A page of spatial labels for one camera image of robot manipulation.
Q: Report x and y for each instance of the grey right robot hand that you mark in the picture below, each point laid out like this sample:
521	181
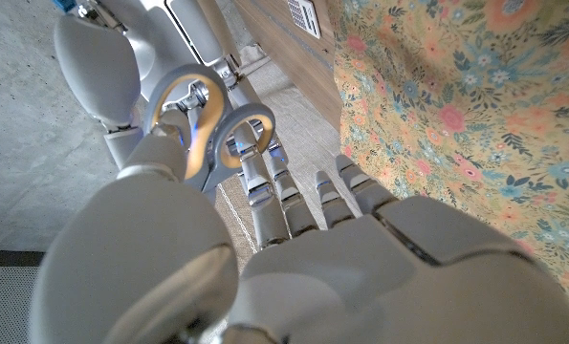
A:
97	67

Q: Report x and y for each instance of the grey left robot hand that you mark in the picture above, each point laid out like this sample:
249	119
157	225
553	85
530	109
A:
336	282

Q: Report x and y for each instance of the floral orange fabric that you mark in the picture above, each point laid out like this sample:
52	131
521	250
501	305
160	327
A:
480	119

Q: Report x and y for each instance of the small white calculator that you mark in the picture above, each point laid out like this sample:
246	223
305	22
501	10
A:
304	16

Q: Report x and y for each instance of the beige striped curtain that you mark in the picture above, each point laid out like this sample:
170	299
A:
308	134

